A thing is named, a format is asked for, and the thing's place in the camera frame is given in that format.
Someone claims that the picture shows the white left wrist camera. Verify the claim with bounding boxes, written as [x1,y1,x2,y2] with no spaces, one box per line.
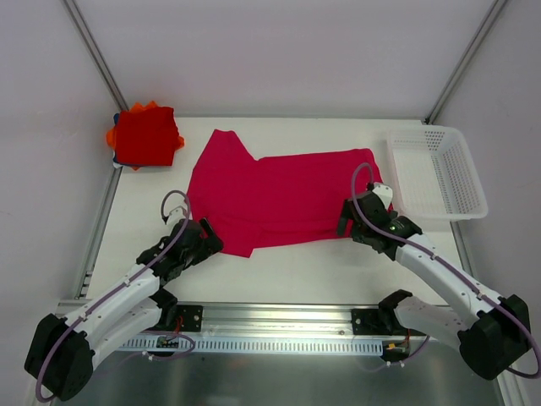
[161,205,189,224]

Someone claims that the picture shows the aluminium corner post left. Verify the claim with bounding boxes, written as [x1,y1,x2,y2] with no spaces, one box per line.
[61,0,128,111]

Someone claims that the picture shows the white perforated plastic basket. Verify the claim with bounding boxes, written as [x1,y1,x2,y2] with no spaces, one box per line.
[386,125,489,222]

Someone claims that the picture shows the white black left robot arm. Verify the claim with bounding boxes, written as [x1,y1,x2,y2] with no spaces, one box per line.
[24,218,223,403]

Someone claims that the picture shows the magenta t shirt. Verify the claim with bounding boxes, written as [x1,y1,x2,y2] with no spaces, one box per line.
[188,129,383,258]

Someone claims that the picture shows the aluminium front rail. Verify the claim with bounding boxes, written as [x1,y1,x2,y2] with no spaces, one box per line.
[49,298,508,342]

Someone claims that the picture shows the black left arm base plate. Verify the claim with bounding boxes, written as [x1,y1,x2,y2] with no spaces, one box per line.
[151,304,204,333]

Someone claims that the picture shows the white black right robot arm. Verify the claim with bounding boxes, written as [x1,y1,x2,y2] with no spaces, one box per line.
[336,190,540,380]

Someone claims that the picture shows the white slotted cable duct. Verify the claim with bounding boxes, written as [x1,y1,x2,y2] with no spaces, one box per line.
[119,334,384,357]

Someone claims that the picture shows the aluminium corner post right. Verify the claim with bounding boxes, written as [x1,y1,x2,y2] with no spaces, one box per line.
[423,0,510,125]

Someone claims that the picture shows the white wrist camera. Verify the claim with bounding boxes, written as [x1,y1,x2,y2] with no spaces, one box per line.
[367,182,394,210]
[161,205,189,224]

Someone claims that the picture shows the orange folded t shirt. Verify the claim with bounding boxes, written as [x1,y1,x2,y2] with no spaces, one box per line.
[104,101,187,172]

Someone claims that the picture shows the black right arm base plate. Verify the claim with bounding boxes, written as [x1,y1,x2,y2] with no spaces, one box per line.
[350,308,424,337]

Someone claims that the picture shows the red folded t shirt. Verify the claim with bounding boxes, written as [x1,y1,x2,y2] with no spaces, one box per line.
[114,107,179,168]

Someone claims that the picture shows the aluminium corner post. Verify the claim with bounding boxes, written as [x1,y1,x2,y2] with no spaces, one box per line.
[423,0,510,125]
[61,0,128,111]

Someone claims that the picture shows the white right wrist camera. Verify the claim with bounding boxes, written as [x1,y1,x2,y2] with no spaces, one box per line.
[367,182,394,210]

